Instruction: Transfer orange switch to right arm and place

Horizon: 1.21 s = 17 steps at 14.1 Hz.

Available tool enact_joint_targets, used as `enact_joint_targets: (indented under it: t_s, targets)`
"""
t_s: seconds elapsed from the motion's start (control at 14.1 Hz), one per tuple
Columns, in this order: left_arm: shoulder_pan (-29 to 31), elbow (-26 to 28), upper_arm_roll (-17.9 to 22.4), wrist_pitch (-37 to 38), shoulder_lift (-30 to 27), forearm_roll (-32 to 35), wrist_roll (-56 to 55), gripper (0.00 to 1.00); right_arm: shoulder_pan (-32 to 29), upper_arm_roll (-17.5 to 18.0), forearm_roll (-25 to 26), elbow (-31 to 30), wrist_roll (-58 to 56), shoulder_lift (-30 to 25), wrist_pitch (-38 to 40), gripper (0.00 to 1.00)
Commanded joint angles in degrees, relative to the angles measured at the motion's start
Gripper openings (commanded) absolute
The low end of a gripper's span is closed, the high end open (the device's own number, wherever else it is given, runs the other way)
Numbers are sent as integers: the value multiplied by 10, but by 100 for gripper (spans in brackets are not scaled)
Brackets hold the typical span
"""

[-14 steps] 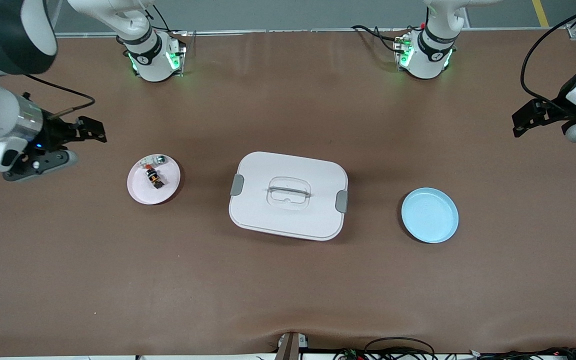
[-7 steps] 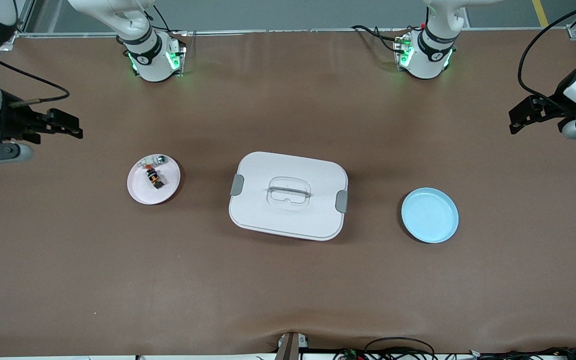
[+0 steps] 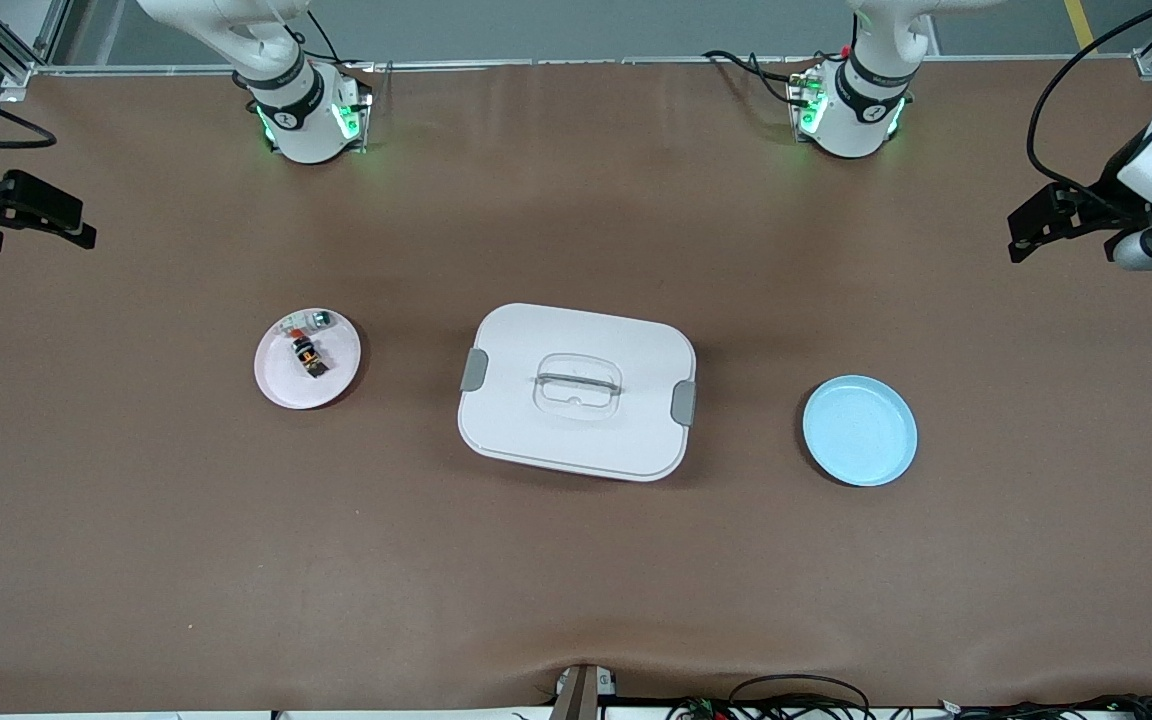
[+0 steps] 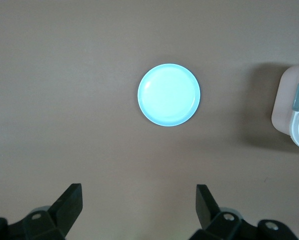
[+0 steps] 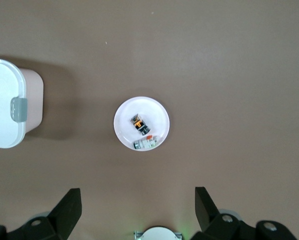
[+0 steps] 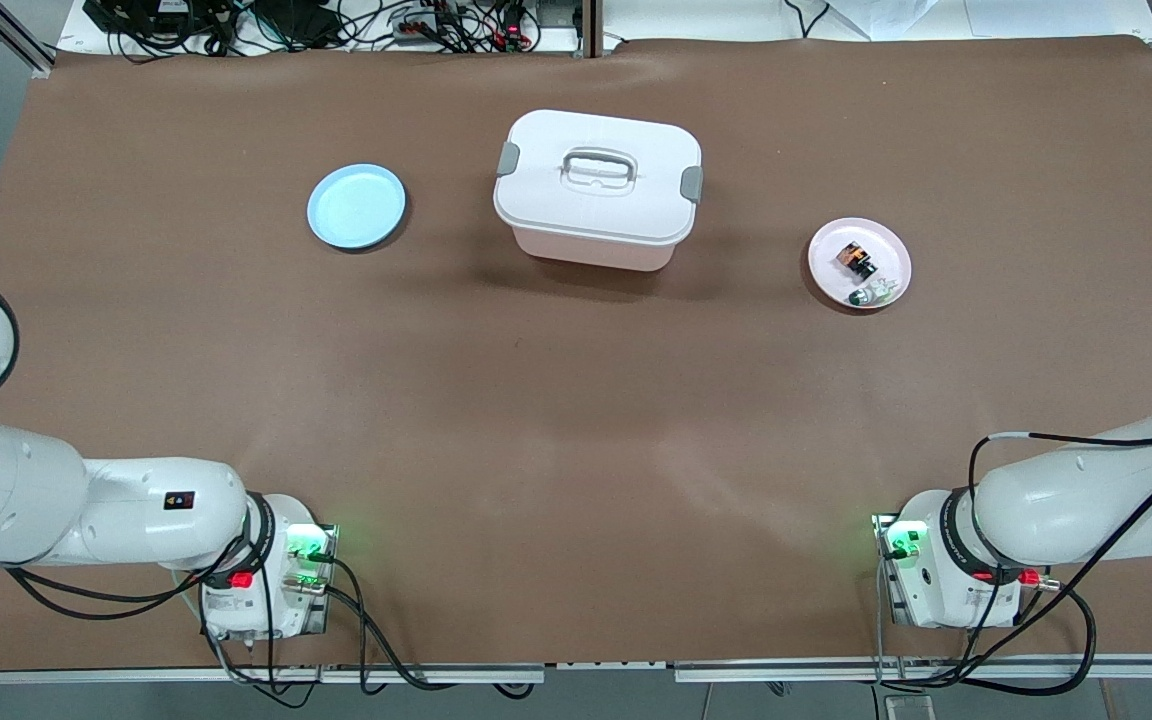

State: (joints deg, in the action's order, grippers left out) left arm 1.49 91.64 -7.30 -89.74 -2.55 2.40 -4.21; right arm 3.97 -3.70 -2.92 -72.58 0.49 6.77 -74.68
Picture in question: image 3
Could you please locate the orange and black switch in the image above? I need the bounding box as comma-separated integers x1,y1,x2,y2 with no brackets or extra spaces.
291,335,332,379

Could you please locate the light blue round plate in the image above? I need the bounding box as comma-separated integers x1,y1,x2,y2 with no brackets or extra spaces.
802,375,919,488

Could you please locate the pale pink round plate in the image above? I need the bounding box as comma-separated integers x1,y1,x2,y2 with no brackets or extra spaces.
254,308,363,411

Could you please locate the pink box with white lid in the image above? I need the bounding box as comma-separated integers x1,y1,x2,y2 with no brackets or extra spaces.
457,302,698,483

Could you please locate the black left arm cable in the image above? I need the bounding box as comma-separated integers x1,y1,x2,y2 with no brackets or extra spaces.
1024,0,1152,193

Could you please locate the white switch with orange tab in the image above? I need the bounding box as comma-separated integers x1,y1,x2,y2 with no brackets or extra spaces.
281,310,337,341

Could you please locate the black base cable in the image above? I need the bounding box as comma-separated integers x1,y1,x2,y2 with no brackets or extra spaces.
702,48,819,109

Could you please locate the black cable bundle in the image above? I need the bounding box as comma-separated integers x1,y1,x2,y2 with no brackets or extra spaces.
666,674,1152,720

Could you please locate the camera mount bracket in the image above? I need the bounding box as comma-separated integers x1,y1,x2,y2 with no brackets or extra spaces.
548,663,619,720

